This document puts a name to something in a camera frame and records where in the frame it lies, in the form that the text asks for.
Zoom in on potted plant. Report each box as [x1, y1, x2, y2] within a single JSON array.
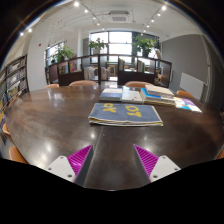
[[132, 36, 156, 57], [88, 38, 108, 54], [52, 46, 74, 63]]

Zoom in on orange chair far left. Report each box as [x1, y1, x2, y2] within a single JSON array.
[[45, 84, 60, 89]]

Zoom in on stack of books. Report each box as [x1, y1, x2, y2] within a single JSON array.
[[140, 85, 175, 105]]

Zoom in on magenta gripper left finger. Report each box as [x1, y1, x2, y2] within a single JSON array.
[[46, 145, 94, 186]]

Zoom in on potted plant left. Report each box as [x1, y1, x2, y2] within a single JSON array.
[[52, 46, 74, 63]]

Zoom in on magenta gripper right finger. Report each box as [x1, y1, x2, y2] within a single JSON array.
[[134, 145, 180, 183]]

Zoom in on potted plant centre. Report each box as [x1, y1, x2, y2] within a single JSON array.
[[88, 38, 108, 54]]

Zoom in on orange chair back right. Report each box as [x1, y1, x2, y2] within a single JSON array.
[[125, 81, 153, 88]]

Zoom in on grey folded towel yellow letters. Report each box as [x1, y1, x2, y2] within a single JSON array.
[[88, 103, 163, 127]]

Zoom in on orange chair near left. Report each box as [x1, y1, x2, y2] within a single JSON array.
[[9, 146, 27, 164]]

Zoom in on ceiling air conditioner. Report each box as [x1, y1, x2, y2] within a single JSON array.
[[108, 10, 131, 23]]

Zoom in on orange chair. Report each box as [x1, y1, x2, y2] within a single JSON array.
[[69, 80, 97, 87], [9, 146, 27, 164], [45, 84, 60, 89], [176, 90, 194, 98], [125, 81, 153, 88]]

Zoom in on orange chair far right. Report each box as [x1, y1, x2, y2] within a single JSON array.
[[176, 90, 194, 98]]

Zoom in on dark blue book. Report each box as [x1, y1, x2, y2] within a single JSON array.
[[99, 88, 123, 101]]

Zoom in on potted plant right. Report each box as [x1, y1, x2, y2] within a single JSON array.
[[132, 36, 156, 57]]

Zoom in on left wall bookshelf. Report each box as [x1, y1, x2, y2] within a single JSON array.
[[0, 55, 29, 113]]

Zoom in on white book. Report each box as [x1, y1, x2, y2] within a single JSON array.
[[121, 90, 143, 104]]

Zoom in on dark curved bookshelf divider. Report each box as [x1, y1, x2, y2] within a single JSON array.
[[48, 54, 172, 87]]

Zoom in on orange chair back centre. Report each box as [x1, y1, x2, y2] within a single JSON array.
[[69, 80, 97, 87]]

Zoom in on colourful magazine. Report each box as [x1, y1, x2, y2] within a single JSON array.
[[174, 97, 201, 113]]

